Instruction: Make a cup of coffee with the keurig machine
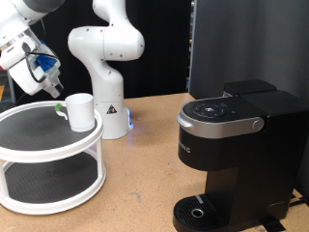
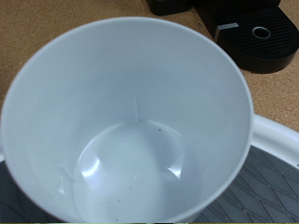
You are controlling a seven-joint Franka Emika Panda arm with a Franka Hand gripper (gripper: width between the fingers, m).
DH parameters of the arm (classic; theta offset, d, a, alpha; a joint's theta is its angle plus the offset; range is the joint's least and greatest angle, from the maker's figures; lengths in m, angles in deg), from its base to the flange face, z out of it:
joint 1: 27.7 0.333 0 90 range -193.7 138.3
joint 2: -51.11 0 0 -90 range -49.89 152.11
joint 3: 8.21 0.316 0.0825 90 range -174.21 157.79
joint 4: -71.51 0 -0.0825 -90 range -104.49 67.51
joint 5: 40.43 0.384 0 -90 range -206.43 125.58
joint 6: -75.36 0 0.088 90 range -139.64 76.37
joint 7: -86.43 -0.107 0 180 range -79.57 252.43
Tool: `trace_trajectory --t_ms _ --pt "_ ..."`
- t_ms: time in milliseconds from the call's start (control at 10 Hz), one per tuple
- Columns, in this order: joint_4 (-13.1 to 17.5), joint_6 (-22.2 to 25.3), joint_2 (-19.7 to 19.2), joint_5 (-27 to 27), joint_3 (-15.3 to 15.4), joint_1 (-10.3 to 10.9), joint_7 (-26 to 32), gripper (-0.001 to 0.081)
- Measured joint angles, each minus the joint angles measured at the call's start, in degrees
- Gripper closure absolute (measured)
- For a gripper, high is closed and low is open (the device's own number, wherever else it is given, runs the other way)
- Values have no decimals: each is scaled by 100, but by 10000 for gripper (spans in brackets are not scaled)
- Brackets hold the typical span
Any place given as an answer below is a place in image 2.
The black Keurig coffee machine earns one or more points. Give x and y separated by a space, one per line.
243 46

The white two-tier turntable shelf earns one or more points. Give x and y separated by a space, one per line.
264 186

